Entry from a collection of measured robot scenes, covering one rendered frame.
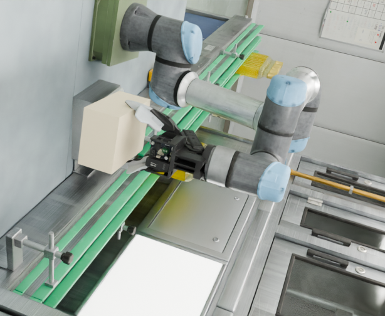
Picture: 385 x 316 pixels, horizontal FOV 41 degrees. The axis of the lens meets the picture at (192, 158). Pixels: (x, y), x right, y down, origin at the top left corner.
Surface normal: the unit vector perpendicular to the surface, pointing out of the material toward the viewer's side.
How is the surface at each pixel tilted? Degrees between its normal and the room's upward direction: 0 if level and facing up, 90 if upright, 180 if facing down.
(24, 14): 0
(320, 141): 90
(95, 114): 90
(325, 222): 90
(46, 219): 90
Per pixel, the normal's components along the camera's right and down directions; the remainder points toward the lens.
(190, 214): 0.15, -0.85
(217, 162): -0.19, -0.12
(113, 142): -0.30, 0.32
